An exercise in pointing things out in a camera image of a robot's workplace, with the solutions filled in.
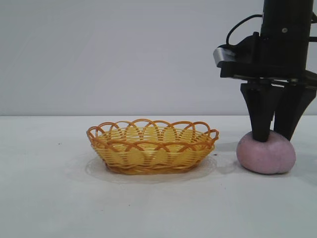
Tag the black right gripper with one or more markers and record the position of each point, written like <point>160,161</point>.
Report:
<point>284,49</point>

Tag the pink peach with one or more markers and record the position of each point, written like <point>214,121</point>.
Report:
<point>265,158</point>

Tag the yellow woven plastic basket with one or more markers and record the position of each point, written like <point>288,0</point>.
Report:
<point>153,156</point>

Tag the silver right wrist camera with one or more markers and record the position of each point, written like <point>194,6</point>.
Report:
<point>245,50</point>

